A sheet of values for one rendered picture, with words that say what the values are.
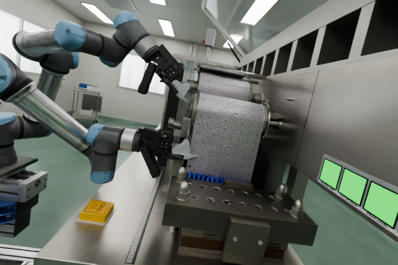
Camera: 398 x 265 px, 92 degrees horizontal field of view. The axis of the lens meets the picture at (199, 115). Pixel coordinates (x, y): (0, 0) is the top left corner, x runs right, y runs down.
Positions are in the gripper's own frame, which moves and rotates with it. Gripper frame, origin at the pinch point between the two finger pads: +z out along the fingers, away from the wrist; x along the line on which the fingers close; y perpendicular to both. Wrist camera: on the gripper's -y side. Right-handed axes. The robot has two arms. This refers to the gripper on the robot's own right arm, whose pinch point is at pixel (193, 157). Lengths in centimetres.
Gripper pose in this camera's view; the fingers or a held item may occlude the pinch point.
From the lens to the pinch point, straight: 68.6
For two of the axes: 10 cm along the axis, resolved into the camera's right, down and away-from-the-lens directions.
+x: -0.4, -1.2, 9.9
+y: 1.8, -9.8, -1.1
